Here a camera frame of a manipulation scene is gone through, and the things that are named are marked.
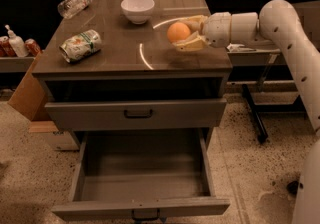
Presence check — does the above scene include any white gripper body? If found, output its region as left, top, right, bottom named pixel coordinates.
left=202, top=12, right=231, bottom=48

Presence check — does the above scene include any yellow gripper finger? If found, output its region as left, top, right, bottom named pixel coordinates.
left=173, top=32, right=209, bottom=52
left=180, top=15, right=208, bottom=32

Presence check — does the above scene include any orange fruit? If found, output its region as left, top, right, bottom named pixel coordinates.
left=167, top=22, right=191, bottom=43

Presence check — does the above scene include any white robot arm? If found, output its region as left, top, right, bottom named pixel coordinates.
left=168, top=0, right=320, bottom=224

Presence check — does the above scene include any grey drawer cabinet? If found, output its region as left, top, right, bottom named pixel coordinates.
left=32, top=0, right=234, bottom=132

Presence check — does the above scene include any closed upper drawer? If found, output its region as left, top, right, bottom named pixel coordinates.
left=45, top=98, right=226, bottom=131

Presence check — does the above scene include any open lower drawer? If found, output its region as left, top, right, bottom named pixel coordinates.
left=52, top=128, right=230, bottom=222

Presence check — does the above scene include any folded white cloth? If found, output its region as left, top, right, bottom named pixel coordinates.
left=227, top=44, right=254, bottom=53

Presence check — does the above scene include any white ceramic bowl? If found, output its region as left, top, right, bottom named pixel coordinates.
left=121, top=0, right=155, bottom=24

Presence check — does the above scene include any green white soda can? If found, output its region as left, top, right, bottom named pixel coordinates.
left=59, top=29, right=102, bottom=63

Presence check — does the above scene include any clear plastic bottle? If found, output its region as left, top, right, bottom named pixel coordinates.
left=57, top=0, right=93, bottom=19

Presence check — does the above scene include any red soda can right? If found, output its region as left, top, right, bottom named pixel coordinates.
left=25, top=39, right=42, bottom=56

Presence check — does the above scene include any red soda can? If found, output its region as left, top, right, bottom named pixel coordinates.
left=25, top=39, right=42, bottom=56
left=0, top=36, right=16, bottom=57

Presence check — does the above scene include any brown cardboard box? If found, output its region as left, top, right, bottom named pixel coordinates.
left=8, top=55, right=50, bottom=121

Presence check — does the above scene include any black office chair base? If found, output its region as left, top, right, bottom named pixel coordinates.
left=286, top=181, right=299, bottom=195

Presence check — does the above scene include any white pump bottle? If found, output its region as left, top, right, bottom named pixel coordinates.
left=5, top=25, right=29, bottom=57

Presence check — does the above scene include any red soda can left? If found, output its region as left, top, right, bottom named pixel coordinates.
left=0, top=36, right=16, bottom=57

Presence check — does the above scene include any black table leg frame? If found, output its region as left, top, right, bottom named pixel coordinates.
left=242, top=84, right=306, bottom=144

